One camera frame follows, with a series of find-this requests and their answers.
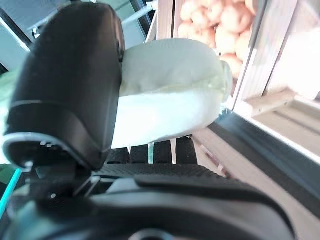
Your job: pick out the brown potato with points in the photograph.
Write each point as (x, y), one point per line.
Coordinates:
(200, 17)
(226, 40)
(186, 31)
(246, 43)
(187, 11)
(235, 65)
(232, 15)

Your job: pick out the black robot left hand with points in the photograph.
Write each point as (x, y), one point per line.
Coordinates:
(70, 75)

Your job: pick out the wooden potato crate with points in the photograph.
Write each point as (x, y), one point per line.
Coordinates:
(270, 106)

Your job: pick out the napa cabbage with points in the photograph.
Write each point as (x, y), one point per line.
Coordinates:
(170, 100)

